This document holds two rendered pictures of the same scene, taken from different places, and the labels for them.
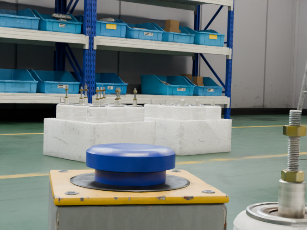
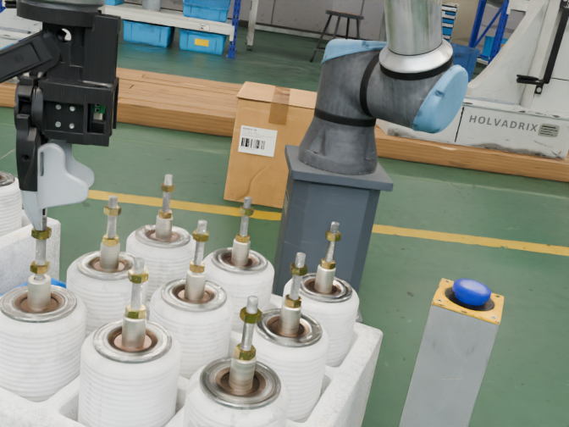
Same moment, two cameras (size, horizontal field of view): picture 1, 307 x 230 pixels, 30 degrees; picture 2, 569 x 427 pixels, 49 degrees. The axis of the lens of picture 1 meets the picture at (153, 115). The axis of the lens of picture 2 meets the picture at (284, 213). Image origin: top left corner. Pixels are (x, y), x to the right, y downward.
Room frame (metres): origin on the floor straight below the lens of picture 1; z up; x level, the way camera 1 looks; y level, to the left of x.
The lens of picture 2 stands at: (0.88, 0.14, 0.60)
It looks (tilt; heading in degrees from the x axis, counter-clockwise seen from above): 20 degrees down; 211
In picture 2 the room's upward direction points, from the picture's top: 9 degrees clockwise
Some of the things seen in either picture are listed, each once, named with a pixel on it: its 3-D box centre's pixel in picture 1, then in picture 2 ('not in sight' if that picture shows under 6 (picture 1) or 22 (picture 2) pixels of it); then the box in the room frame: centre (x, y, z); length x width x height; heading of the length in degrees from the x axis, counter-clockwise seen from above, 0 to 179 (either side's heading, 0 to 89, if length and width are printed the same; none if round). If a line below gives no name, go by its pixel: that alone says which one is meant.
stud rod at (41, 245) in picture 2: not in sight; (41, 251); (0.53, -0.35, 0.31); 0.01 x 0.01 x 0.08
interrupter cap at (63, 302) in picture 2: not in sight; (39, 303); (0.53, -0.35, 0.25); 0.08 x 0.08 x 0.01
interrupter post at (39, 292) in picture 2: not in sight; (39, 292); (0.53, -0.35, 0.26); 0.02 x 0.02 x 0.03
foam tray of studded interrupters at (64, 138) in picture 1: (99, 138); not in sight; (2.79, 0.26, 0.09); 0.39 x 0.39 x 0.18; 45
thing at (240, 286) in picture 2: not in sight; (230, 321); (0.27, -0.28, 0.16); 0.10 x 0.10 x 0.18
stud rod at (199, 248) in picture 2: not in sight; (199, 252); (0.39, -0.26, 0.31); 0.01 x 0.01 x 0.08
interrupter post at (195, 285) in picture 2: not in sight; (195, 285); (0.39, -0.26, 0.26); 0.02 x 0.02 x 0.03
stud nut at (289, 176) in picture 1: (292, 175); (245, 351); (0.48, -0.12, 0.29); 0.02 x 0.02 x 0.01; 65
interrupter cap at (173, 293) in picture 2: not in sight; (194, 295); (0.39, -0.26, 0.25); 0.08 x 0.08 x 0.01
